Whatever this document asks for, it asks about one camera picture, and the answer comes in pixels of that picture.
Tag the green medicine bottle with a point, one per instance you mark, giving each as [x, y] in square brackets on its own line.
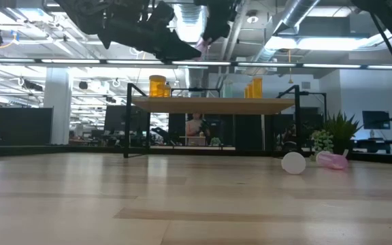
[228, 90]

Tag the dark office desk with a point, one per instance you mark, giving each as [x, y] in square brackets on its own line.
[379, 142]

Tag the silver ventilation duct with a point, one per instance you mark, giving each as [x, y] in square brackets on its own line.
[296, 12]
[197, 78]

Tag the dark office partition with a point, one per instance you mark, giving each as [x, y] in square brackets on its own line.
[19, 124]

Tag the small green plant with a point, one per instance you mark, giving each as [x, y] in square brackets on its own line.
[215, 141]

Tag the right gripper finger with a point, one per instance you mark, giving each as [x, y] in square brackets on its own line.
[218, 30]

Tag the black desk monitor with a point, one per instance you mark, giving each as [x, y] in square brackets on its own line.
[375, 119]

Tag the green potted artificial plant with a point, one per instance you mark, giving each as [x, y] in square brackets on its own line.
[342, 132]

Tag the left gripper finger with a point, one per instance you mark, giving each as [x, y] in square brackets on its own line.
[179, 49]

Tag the wooden shelf with black legs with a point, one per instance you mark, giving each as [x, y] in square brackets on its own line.
[216, 106]

